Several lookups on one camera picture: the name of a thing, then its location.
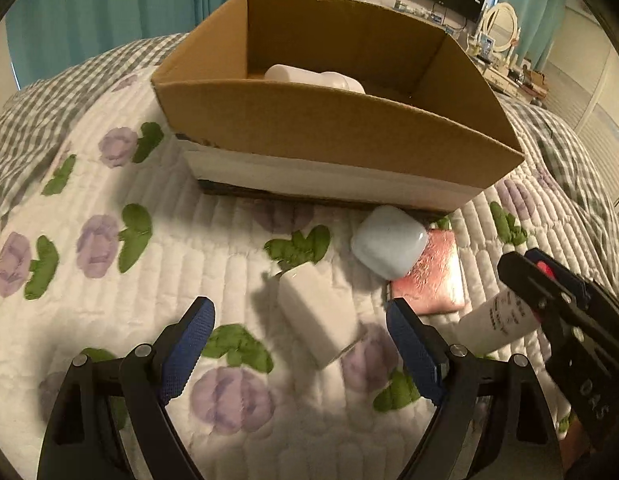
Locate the pale blue rounded case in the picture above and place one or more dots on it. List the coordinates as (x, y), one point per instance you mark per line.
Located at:
(387, 242)

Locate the white oval mirror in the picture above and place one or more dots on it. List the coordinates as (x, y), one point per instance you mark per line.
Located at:
(502, 25)

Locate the white vanity dresser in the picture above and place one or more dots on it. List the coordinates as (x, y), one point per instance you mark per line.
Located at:
(514, 77)

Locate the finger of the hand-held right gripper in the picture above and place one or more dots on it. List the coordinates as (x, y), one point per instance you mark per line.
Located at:
(532, 285)
(564, 276)

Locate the teal curtain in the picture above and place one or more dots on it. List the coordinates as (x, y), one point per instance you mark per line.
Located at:
(532, 5)
(114, 0)

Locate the white floral quilt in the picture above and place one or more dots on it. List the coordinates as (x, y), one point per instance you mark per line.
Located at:
(139, 300)

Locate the white printed tube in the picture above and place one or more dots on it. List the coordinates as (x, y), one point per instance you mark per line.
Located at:
(494, 322)

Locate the brown cardboard box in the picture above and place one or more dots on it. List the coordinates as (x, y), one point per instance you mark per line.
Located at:
(339, 125)

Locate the white sliding wardrobe door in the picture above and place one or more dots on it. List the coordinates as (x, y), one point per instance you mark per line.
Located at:
(594, 85)

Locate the white plastic bottle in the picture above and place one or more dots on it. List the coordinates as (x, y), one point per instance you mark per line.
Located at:
(309, 76)

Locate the white rectangular box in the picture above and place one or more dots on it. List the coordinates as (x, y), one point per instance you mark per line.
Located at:
(314, 310)

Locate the grey gingham blanket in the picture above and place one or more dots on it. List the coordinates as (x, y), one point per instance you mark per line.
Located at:
(19, 130)

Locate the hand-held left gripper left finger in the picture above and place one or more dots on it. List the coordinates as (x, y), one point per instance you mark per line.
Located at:
(189, 340)

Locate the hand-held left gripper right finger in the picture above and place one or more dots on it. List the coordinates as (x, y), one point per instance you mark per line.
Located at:
(412, 345)

